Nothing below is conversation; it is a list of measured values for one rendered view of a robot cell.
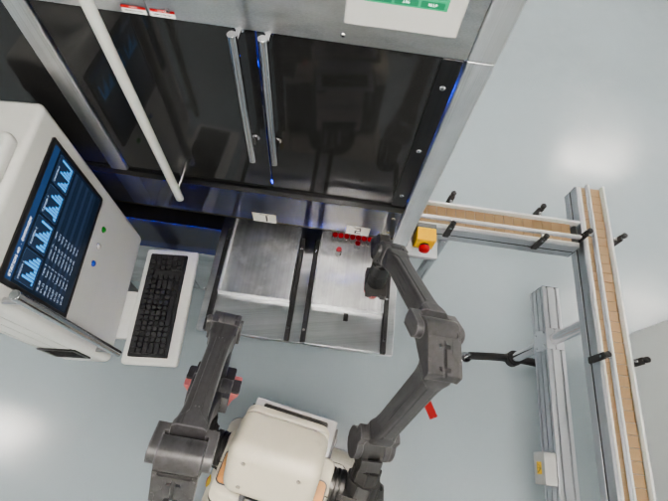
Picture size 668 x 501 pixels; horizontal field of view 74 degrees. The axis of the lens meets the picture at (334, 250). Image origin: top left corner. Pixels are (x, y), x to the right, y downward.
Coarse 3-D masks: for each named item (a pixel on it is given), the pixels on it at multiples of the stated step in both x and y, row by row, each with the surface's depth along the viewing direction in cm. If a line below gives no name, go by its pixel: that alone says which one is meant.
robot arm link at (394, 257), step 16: (384, 256) 121; (400, 256) 116; (400, 272) 110; (416, 272) 110; (400, 288) 108; (416, 288) 101; (416, 304) 98; (432, 304) 96; (416, 320) 89; (416, 336) 89; (464, 336) 91
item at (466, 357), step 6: (462, 354) 246; (468, 354) 239; (474, 354) 239; (480, 354) 238; (486, 354) 237; (492, 354) 236; (498, 354) 235; (504, 354) 235; (510, 354) 234; (462, 360) 244; (468, 360) 244; (492, 360) 236; (498, 360) 235; (504, 360) 234; (510, 360) 233; (522, 360) 234; (528, 360) 235; (534, 360) 236; (510, 366) 236; (534, 366) 237
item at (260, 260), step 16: (240, 224) 174; (256, 224) 174; (272, 224) 174; (240, 240) 171; (256, 240) 171; (272, 240) 171; (288, 240) 172; (240, 256) 168; (256, 256) 168; (272, 256) 168; (288, 256) 169; (224, 272) 163; (240, 272) 165; (256, 272) 165; (272, 272) 166; (288, 272) 166; (224, 288) 162; (240, 288) 162; (256, 288) 163; (272, 288) 163; (288, 288) 163
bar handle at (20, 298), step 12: (12, 300) 96; (24, 300) 98; (36, 300) 102; (36, 312) 103; (48, 312) 107; (60, 324) 113; (72, 324) 118; (84, 336) 125; (96, 336) 132; (96, 348) 145; (108, 348) 140
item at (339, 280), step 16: (320, 256) 170; (336, 256) 170; (352, 256) 171; (368, 256) 171; (320, 272) 167; (336, 272) 167; (352, 272) 168; (320, 288) 164; (336, 288) 165; (352, 288) 165; (320, 304) 158; (336, 304) 162; (352, 304) 162; (368, 304) 163
